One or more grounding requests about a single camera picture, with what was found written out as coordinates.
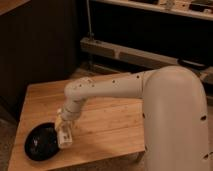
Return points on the metal vertical pole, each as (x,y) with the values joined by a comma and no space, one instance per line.
(91,35)

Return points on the black ceramic bowl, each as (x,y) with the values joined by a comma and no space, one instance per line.
(41,143)

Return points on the white plastic bottle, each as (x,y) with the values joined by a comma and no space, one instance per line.
(64,138)

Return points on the wooden table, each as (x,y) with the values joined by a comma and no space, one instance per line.
(108,128)

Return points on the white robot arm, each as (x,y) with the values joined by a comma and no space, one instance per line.
(175,115)

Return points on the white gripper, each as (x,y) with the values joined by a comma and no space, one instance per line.
(66,117)

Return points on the upper wooden shelf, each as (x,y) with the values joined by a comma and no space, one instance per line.
(175,7)

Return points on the grey metal shelf rail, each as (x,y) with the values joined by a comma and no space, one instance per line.
(126,54)

